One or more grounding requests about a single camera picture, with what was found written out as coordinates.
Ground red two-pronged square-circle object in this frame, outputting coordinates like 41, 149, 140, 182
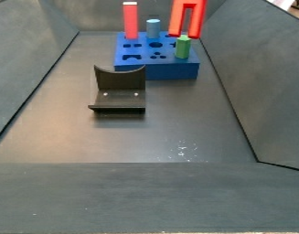
169, 0, 208, 39

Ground black curved fixture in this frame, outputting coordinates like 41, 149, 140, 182
89, 66, 146, 112

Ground green hexagonal peg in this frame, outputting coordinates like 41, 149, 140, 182
176, 35, 192, 59

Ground tall red square peg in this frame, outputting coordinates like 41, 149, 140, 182
124, 2, 138, 39

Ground blue foam shape-sorter block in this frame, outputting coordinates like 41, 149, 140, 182
114, 31, 201, 80

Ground light blue cylinder peg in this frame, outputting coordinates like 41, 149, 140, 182
148, 19, 161, 38

